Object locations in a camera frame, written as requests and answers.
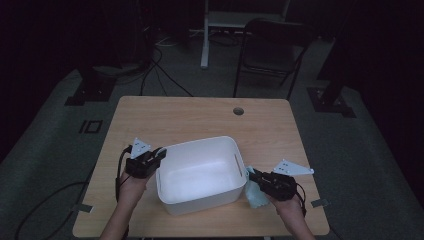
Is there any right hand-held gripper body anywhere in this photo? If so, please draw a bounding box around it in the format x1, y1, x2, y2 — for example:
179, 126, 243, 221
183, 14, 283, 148
261, 159, 315, 202

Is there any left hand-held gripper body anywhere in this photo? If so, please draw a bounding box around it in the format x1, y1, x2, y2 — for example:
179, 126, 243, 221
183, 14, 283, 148
124, 137, 159, 180

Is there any light blue cloth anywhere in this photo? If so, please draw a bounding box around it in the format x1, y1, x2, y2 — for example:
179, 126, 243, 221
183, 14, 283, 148
244, 165, 271, 209

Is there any white plastic storage bin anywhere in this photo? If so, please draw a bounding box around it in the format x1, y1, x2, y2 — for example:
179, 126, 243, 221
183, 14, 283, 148
155, 135, 248, 216

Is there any person's left hand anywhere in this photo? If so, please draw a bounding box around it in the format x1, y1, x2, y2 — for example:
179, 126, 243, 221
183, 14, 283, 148
117, 169, 150, 202

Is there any person's right hand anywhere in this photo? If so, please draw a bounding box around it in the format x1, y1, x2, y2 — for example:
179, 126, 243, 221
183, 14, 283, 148
266, 195, 305, 220

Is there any black stand with flat base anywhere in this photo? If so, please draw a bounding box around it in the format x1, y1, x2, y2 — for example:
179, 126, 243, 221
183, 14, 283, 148
64, 64, 118, 107
306, 0, 358, 118

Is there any grey round stand base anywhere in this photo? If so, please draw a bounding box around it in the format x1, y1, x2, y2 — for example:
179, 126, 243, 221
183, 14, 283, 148
93, 63, 141, 77

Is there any black folding chair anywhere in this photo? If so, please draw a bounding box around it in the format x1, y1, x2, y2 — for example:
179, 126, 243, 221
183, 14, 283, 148
233, 18, 314, 101

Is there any left hand-held gripper cable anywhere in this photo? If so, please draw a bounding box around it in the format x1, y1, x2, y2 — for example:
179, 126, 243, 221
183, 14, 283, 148
114, 144, 134, 240

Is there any hand-held gripper cable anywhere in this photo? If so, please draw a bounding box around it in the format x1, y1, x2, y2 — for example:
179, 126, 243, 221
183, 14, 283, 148
294, 182, 308, 218
114, 144, 134, 240

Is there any right hand-held gripper cable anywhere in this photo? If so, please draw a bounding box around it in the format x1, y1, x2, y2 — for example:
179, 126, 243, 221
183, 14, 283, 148
294, 182, 308, 218

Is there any long black floor cable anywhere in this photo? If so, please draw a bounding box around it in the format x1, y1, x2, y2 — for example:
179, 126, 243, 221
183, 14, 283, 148
14, 181, 91, 240

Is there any white floor cable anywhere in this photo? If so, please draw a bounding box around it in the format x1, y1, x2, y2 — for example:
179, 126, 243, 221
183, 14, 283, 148
154, 35, 181, 48

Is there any white metal table frame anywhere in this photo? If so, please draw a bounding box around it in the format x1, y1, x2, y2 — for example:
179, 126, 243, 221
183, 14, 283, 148
199, 0, 291, 70

